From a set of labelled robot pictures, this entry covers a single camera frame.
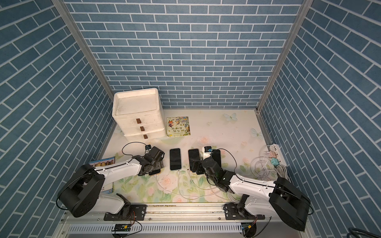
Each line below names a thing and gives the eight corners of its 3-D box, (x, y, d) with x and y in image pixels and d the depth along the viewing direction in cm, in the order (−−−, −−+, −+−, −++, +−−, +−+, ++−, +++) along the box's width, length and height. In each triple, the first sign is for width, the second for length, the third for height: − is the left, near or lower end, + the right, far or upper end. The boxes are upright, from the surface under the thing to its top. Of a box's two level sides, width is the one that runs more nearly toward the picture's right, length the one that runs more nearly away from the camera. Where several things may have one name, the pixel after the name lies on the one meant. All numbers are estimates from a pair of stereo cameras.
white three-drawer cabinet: (125, 143, 102) (107, 118, 81) (129, 118, 117) (115, 90, 97) (165, 138, 105) (158, 112, 85) (164, 113, 121) (158, 86, 100)
